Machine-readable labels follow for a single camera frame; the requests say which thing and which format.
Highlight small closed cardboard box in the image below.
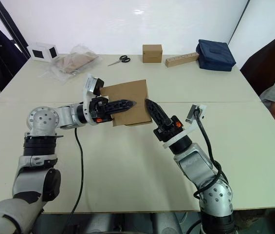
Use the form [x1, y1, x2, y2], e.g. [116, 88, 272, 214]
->
[142, 44, 164, 64]

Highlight navy blue fabric bag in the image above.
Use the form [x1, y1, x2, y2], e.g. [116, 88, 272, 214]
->
[195, 39, 237, 73]

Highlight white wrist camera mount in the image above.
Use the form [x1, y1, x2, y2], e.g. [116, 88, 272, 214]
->
[163, 104, 207, 149]
[82, 75, 104, 126]

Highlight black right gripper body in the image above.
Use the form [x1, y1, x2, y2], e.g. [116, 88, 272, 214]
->
[153, 116, 185, 142]

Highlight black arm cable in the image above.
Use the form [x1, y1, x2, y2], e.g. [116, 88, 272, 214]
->
[193, 108, 231, 201]
[60, 126, 85, 234]

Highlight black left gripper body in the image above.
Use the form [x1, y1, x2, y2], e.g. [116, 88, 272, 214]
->
[90, 96, 114, 123]

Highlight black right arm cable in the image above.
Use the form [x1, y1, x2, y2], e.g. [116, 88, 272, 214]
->
[193, 108, 231, 201]

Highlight wooden block with holes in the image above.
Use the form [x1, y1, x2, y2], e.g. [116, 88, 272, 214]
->
[165, 51, 200, 68]

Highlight black handled scissors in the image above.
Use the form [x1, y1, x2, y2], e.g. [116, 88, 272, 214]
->
[107, 55, 131, 67]

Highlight white cube with black squares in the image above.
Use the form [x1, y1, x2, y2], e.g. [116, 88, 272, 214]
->
[26, 41, 60, 63]

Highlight brown cardboard box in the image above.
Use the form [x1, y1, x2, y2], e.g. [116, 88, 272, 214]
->
[100, 79, 153, 128]

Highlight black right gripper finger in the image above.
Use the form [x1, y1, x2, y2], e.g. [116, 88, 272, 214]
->
[145, 98, 172, 128]

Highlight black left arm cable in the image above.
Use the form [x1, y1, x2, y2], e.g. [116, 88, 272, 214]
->
[60, 126, 85, 234]

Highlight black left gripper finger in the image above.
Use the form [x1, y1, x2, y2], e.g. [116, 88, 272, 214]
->
[104, 99, 137, 115]

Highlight black diagonal frame bar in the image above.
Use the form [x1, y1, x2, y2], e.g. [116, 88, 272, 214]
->
[0, 0, 30, 59]

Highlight clear plastic bag of cardboard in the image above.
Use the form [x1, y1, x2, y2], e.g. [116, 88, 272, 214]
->
[39, 43, 102, 85]

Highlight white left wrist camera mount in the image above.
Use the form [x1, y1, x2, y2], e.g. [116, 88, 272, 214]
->
[82, 75, 104, 126]

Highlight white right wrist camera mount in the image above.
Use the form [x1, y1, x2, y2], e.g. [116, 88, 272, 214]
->
[163, 104, 207, 149]

